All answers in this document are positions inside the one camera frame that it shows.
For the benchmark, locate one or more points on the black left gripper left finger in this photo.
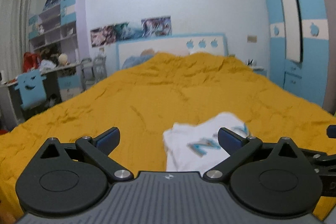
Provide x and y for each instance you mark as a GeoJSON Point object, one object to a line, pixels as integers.
{"type": "Point", "coordinates": [68, 178]}

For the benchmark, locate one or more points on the blue white headboard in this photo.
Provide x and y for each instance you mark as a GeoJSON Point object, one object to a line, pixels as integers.
{"type": "Point", "coordinates": [181, 45]}

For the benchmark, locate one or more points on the red bag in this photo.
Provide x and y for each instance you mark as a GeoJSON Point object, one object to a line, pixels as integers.
{"type": "Point", "coordinates": [31, 61]}

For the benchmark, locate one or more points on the white printed t-shirt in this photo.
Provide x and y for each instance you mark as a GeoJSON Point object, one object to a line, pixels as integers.
{"type": "Point", "coordinates": [191, 148]}

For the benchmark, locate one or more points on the grey metal chair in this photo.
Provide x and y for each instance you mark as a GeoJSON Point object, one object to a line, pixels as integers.
{"type": "Point", "coordinates": [92, 71]}

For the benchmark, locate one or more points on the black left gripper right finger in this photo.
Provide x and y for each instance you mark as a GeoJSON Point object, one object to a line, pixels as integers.
{"type": "Point", "coordinates": [275, 181]}

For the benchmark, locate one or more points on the mustard yellow bed quilt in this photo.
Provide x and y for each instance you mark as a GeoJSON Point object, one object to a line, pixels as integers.
{"type": "Point", "coordinates": [146, 100]}

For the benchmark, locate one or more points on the round cream plush toy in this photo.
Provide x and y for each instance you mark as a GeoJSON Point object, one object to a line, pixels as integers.
{"type": "Point", "coordinates": [63, 59]}

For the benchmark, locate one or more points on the anime wall posters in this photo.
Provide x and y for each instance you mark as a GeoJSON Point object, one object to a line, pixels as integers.
{"type": "Point", "coordinates": [119, 32]}

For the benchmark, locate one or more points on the blue smiley face chair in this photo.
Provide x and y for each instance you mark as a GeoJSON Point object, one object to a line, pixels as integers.
{"type": "Point", "coordinates": [31, 88]}

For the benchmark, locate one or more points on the blue white wardrobe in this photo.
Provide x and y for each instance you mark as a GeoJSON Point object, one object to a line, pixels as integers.
{"type": "Point", "coordinates": [302, 49]}

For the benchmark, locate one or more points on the blue white bookshelf desk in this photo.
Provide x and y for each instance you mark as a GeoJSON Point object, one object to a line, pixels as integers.
{"type": "Point", "coordinates": [61, 28]}

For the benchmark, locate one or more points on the blue white nightstand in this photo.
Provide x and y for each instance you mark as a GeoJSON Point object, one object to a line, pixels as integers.
{"type": "Point", "coordinates": [252, 63]}

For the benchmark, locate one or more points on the blue pillow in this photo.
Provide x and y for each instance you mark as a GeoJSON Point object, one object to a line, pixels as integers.
{"type": "Point", "coordinates": [136, 60]}

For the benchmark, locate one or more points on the white curtain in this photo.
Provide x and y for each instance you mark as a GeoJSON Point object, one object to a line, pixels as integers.
{"type": "Point", "coordinates": [14, 35]}

